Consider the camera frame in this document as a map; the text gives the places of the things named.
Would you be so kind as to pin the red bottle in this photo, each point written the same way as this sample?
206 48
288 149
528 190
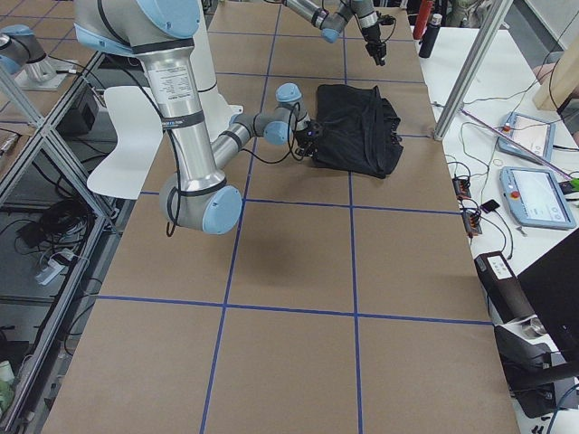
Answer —
422 19

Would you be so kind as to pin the aluminium frame post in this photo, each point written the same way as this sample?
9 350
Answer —
475 57

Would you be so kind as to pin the black water bottle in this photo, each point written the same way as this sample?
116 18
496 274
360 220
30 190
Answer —
430 36

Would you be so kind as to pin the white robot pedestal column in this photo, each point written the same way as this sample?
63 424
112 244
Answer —
218 113

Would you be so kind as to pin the far teach pendant tablet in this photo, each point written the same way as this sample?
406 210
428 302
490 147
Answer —
532 133

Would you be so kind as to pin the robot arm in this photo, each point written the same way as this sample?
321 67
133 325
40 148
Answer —
160 34
332 24

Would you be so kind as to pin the near teach pendant tablet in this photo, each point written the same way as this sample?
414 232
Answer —
535 198

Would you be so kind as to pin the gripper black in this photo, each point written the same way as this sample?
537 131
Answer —
304 136
373 36

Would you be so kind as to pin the white plastic chair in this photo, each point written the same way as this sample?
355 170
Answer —
139 133

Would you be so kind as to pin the black graphic t-shirt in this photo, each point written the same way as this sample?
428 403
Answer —
359 131

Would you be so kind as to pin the teach pendant tablet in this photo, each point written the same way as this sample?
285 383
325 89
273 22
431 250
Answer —
535 198
532 133

